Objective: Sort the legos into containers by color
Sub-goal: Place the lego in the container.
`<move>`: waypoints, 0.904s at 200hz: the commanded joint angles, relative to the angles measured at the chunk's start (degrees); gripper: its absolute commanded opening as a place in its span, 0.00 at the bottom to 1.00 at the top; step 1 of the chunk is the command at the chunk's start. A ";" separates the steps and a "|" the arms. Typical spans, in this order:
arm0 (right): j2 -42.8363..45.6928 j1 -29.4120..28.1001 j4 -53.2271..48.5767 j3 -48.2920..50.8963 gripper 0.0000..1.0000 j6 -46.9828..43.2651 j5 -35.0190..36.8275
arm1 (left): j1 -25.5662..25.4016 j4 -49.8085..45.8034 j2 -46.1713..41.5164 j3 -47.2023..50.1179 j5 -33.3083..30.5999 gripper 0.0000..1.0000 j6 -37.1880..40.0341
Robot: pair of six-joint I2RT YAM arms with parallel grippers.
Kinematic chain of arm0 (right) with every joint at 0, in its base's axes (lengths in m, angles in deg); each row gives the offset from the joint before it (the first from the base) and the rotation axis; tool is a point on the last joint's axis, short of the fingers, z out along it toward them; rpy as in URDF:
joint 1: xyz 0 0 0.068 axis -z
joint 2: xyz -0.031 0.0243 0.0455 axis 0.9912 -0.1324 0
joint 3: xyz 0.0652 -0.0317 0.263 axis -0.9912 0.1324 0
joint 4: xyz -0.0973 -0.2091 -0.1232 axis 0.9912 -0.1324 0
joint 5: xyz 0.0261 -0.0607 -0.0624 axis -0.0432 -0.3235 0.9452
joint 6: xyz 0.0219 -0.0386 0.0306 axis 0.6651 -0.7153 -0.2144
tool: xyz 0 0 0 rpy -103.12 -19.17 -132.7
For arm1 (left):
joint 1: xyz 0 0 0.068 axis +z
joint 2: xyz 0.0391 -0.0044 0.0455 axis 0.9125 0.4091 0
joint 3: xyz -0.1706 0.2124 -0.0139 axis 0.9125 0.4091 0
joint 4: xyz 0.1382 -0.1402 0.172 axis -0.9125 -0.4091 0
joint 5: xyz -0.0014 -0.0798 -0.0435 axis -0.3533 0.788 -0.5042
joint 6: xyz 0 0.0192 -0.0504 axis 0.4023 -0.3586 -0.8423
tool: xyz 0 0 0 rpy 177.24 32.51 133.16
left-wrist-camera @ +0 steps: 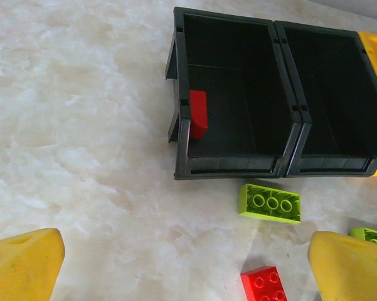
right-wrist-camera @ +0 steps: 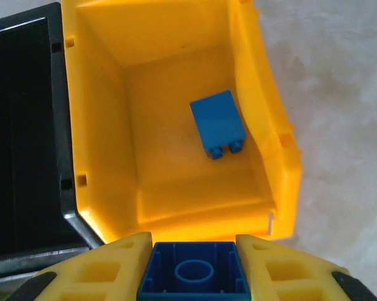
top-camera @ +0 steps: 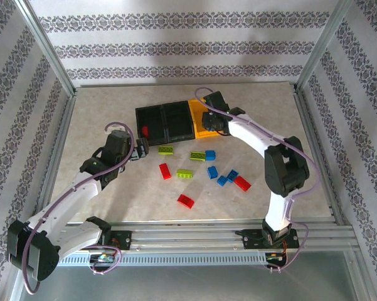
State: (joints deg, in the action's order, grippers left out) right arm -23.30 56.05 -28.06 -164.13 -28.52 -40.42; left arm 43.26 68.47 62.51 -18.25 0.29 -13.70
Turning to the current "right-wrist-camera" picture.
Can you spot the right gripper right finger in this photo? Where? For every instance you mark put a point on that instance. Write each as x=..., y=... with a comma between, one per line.
x=295, y=276

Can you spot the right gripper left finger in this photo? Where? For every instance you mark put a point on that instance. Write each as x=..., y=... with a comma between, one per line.
x=91, y=276

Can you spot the blue lego brick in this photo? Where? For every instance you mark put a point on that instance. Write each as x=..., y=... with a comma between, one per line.
x=194, y=269
x=216, y=122

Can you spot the yellow plastic bin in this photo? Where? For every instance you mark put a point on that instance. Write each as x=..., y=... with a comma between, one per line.
x=175, y=194

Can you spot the black plastic bin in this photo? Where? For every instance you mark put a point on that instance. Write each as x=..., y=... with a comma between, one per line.
x=19, y=125

